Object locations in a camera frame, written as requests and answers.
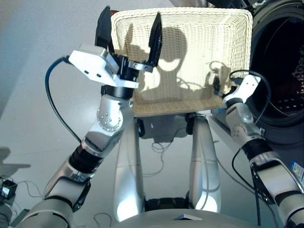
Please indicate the grey washing machine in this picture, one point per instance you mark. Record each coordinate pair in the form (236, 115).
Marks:
(289, 147)

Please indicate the blue energy label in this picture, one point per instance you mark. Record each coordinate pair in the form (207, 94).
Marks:
(298, 175)

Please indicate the pale woven basket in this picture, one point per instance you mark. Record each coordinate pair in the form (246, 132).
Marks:
(202, 35)

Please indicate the small black floor device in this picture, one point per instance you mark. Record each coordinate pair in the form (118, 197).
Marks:
(7, 190)

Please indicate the silver robot leg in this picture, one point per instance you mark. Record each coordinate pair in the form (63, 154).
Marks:
(128, 178)
(204, 166)

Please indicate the grey robot torso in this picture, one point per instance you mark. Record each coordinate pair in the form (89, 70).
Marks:
(190, 222)

